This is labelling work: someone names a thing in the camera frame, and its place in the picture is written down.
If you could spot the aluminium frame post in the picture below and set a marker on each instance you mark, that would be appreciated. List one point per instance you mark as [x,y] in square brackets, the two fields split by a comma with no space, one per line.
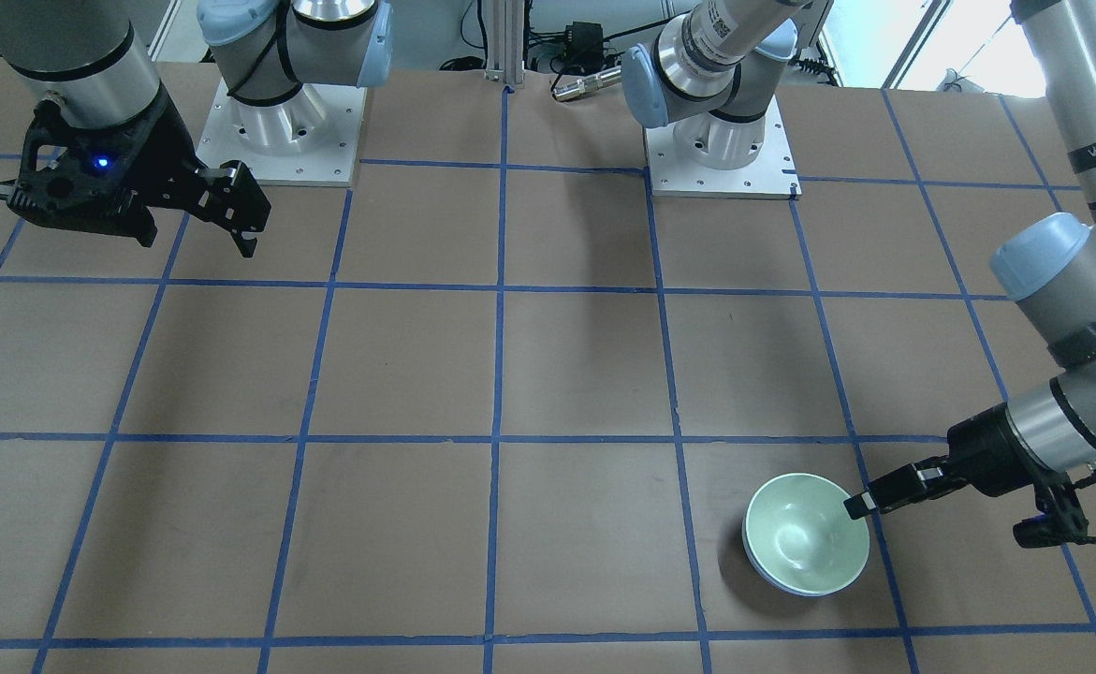
[505,41]

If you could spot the silver metal cylinder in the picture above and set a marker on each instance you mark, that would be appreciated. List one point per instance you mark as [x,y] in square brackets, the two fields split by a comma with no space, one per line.
[587,85]

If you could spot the black adapter behind table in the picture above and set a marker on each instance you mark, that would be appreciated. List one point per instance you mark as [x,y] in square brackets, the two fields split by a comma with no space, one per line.
[583,45]

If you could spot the green bowl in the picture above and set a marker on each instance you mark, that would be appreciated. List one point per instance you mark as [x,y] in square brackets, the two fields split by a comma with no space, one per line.
[796,498]

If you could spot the blue bowl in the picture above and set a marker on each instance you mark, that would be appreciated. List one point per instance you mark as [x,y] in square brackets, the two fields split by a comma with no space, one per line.
[809,561]

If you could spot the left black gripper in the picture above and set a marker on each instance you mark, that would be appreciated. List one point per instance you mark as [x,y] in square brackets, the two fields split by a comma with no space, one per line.
[981,451]

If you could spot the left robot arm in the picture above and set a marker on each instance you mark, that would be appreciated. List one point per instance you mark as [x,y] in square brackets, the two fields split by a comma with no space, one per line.
[708,62]

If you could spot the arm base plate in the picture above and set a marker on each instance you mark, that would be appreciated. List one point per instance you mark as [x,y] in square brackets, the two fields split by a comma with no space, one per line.
[312,140]
[708,157]

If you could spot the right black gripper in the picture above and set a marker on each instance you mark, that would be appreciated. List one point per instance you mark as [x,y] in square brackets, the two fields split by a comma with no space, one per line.
[166,140]

